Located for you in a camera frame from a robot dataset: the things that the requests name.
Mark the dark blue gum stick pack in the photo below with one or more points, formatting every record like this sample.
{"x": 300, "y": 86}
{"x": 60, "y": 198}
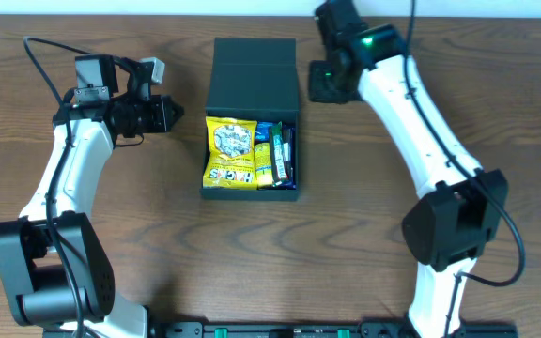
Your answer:
{"x": 287, "y": 133}

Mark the green gum stick pack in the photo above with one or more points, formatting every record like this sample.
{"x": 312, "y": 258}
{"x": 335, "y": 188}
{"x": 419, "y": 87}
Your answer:
{"x": 277, "y": 155}

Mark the blue Eclipse gum pack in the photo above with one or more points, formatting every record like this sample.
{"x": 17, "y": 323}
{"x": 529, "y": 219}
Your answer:
{"x": 285, "y": 185}

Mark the blue snack bar wrapper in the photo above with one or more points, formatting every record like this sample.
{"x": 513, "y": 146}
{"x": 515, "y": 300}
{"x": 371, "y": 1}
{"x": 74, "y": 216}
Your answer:
{"x": 262, "y": 131}

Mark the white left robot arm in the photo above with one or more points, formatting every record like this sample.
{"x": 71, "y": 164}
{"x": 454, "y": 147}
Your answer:
{"x": 53, "y": 268}

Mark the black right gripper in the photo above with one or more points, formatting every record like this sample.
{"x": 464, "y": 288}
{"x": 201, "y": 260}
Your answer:
{"x": 322, "y": 84}

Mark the black gift box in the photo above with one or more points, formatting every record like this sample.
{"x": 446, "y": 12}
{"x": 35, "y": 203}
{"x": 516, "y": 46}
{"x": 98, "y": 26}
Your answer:
{"x": 256, "y": 79}

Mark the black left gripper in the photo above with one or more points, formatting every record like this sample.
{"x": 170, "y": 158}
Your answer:
{"x": 161, "y": 114}

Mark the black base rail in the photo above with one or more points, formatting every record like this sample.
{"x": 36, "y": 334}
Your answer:
{"x": 367, "y": 329}

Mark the yellow gum container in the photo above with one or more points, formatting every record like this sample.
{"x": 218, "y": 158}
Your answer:
{"x": 263, "y": 166}

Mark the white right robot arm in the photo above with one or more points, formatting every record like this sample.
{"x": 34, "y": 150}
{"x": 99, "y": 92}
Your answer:
{"x": 458, "y": 209}

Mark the yellow Hacks candy bag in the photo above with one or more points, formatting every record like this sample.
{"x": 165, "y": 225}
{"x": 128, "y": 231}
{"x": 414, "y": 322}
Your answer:
{"x": 231, "y": 163}

